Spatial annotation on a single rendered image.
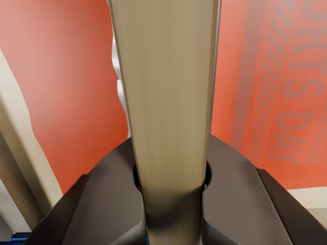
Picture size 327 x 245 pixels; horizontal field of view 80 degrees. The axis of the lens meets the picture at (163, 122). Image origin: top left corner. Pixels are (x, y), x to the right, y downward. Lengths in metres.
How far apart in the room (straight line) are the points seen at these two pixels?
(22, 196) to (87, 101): 0.21
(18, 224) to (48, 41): 0.31
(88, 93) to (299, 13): 0.26
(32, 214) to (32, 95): 0.22
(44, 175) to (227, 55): 0.33
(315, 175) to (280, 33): 0.24
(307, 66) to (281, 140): 0.11
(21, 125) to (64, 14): 0.17
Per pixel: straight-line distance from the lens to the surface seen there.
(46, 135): 0.34
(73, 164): 0.35
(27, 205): 0.43
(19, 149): 0.38
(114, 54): 0.25
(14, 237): 0.47
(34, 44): 0.29
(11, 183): 0.40
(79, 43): 0.27
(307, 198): 0.45
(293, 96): 0.31
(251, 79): 0.28
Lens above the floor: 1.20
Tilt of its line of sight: 62 degrees down
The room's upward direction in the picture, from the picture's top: 178 degrees counter-clockwise
